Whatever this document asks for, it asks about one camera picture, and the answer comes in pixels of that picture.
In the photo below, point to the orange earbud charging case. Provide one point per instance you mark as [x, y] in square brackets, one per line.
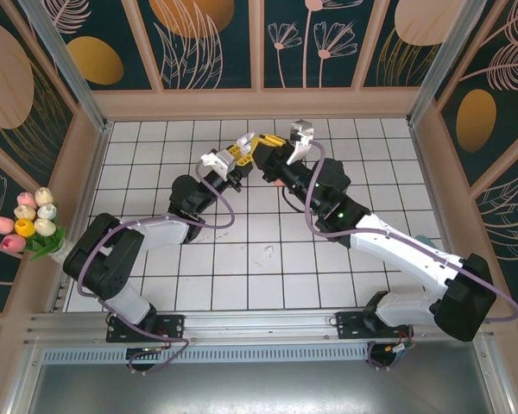
[278, 183]

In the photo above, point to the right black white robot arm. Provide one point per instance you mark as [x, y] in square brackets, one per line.
[406, 254]

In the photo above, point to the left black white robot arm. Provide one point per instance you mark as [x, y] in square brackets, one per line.
[99, 267]

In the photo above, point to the light blue tube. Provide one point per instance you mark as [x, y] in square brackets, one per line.
[425, 239]

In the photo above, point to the white ribbed vase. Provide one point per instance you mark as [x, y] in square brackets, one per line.
[61, 252]

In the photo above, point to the artificial tulip bouquet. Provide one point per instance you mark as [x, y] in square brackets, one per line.
[30, 220]

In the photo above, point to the grey metal panel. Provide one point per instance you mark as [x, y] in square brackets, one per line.
[263, 388]

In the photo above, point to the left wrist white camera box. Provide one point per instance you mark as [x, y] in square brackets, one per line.
[218, 161]

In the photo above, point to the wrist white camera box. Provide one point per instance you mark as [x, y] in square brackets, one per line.
[300, 133]
[218, 161]

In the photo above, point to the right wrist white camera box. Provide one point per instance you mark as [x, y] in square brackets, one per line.
[300, 133]

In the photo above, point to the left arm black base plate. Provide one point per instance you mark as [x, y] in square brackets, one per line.
[172, 328]

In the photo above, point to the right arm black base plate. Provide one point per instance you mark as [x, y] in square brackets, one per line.
[349, 325]

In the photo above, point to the aluminium mounting rail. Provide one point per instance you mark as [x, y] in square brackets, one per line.
[263, 328]

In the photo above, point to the aluminium frame post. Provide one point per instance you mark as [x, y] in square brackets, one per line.
[440, 64]
[67, 64]

